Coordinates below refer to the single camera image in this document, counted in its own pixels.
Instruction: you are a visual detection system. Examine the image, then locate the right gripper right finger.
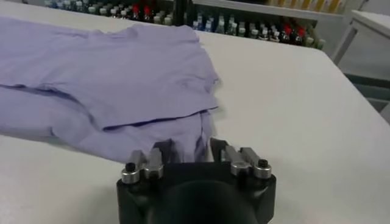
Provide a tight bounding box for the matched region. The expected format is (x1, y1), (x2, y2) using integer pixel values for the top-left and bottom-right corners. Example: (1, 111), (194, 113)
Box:
(209, 137), (272, 180)

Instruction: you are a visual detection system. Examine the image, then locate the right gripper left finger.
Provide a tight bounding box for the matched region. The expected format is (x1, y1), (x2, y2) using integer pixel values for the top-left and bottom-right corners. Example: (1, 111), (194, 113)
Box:
(121, 138), (174, 185)

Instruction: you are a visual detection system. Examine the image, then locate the purple t-shirt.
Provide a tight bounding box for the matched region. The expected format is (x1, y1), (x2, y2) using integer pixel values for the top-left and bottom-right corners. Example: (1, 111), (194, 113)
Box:
(0, 16), (221, 164)

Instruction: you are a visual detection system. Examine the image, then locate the glass drink display cabinet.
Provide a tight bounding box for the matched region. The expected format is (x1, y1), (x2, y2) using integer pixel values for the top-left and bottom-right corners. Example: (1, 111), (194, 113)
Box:
(21, 0), (190, 27)
(182, 0), (351, 57)

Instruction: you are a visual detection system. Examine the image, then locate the white side table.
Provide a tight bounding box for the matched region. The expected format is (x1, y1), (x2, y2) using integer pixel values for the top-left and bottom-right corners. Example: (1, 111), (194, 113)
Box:
(331, 9), (390, 66)

